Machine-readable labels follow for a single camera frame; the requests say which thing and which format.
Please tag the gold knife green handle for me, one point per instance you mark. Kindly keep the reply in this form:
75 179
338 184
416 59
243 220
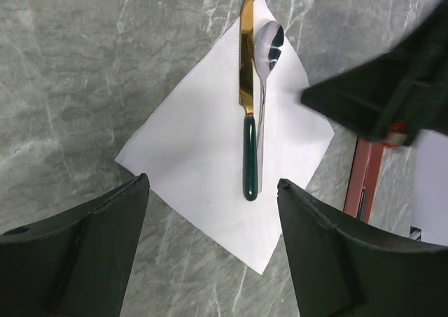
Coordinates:
246 100

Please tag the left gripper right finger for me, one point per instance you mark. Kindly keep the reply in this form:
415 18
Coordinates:
341 266

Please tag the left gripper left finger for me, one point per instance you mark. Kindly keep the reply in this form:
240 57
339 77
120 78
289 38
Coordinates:
78 262

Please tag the white paper napkin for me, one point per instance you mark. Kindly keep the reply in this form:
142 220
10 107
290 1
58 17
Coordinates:
191 149

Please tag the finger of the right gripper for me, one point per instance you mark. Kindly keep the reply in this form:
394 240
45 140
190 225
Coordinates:
394 96

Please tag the silver spoon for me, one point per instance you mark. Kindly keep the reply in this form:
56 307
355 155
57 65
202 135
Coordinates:
267 51

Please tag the brown utensil tray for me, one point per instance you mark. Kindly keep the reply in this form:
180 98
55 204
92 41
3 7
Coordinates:
367 159

